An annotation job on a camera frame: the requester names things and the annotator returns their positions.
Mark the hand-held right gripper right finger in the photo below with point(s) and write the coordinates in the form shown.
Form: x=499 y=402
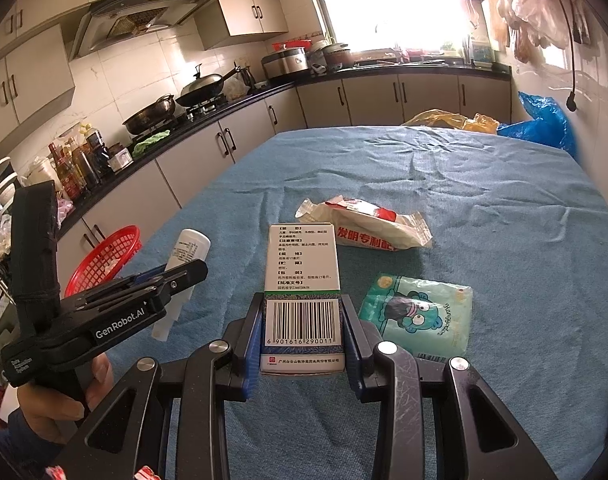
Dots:
x=351 y=340

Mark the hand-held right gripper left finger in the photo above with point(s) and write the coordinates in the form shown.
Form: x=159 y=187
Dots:
x=254 y=332

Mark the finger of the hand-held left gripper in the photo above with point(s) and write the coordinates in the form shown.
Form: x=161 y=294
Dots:
x=176 y=285
x=144 y=276

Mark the white plastic tube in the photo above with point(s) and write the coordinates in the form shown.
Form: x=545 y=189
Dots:
x=186 y=250

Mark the red plastic basket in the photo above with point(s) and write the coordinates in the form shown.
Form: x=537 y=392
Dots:
x=101 y=260

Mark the white blue medicine box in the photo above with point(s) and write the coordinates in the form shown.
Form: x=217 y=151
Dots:
x=304 y=265

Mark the white snack packet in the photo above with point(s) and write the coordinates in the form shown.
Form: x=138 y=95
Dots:
x=374 y=230

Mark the person's left hand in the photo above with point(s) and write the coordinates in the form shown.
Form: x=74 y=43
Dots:
x=44 y=410

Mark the white pink plastic bag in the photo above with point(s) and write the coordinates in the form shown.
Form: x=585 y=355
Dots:
x=64 y=212

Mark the green cartoon tissue packet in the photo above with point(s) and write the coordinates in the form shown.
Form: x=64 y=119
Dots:
x=419 y=315

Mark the white jar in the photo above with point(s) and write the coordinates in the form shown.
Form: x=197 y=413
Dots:
x=43 y=174

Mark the row of condiment bottles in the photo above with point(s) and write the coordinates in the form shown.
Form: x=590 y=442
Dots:
x=79 y=165

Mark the white countertop box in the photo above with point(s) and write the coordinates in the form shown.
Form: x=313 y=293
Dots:
x=119 y=162

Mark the green cloth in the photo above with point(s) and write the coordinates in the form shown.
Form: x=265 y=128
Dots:
x=151 y=142

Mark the black open wok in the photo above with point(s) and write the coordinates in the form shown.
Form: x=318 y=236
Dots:
x=149 y=116

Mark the gas stove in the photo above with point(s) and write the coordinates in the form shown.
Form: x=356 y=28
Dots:
x=184 y=112

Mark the blue tablecloth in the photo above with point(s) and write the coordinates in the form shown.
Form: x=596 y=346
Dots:
x=434 y=185

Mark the black kitchen countertop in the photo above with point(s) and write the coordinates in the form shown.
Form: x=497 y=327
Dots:
x=224 y=105

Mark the wok with steel lid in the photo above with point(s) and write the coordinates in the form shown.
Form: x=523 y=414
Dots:
x=204 y=87

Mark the yellow plastic bag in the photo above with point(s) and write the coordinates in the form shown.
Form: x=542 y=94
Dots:
x=444 y=120

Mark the grey upper kitchen cabinets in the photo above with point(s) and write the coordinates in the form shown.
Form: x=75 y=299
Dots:
x=44 y=20

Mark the grey kitchen cabinets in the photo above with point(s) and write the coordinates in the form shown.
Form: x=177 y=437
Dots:
x=384 y=97
x=44 y=20

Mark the grey lower kitchen cabinets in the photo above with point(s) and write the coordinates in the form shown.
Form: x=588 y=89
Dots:
x=384 y=97

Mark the steel rice cooker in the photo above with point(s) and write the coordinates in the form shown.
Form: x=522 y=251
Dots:
x=285 y=62

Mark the steel range hood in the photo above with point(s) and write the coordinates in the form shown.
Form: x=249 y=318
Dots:
x=144 y=15

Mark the red lid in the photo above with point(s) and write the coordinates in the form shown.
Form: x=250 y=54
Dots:
x=299 y=45

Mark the dark cooking pot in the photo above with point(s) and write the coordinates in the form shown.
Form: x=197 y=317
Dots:
x=338 y=56

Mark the blue plastic bag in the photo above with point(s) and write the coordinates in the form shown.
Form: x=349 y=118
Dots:
x=544 y=122

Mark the teal dish container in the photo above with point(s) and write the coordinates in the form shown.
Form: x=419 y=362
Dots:
x=481 y=50

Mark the kitchen window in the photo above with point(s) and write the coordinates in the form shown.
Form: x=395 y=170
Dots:
x=394 y=5

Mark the bunch of hanging plastic bags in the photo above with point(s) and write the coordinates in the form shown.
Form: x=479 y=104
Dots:
x=534 y=5

